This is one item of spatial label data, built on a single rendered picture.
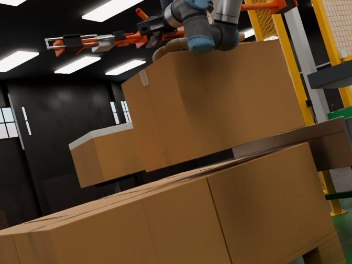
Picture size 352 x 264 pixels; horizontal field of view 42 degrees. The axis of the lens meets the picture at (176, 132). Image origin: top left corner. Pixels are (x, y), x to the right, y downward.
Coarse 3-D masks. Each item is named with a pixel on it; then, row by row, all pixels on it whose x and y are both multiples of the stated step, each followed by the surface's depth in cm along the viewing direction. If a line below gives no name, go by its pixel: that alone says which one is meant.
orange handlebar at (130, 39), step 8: (248, 8) 185; (256, 8) 188; (264, 8) 191; (272, 8) 195; (184, 32) 195; (88, 40) 169; (96, 40) 171; (120, 40) 177; (128, 40) 178; (136, 40) 186
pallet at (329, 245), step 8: (336, 232) 198; (320, 240) 191; (328, 240) 194; (336, 240) 197; (304, 248) 185; (312, 248) 187; (320, 248) 190; (328, 248) 193; (336, 248) 196; (296, 256) 182; (304, 256) 196; (312, 256) 193; (320, 256) 189; (328, 256) 192; (336, 256) 195
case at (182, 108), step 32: (160, 64) 172; (192, 64) 172; (224, 64) 181; (256, 64) 190; (128, 96) 196; (160, 96) 177; (192, 96) 169; (224, 96) 177; (256, 96) 186; (288, 96) 197; (160, 128) 181; (192, 128) 166; (224, 128) 174; (256, 128) 183; (288, 128) 193; (160, 160) 186
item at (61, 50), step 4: (56, 40) 166; (60, 40) 163; (60, 48) 164; (64, 48) 163; (76, 48) 166; (80, 48) 167; (56, 52) 168; (60, 52) 165; (64, 52) 166; (68, 52) 167; (72, 52) 169; (76, 52) 171
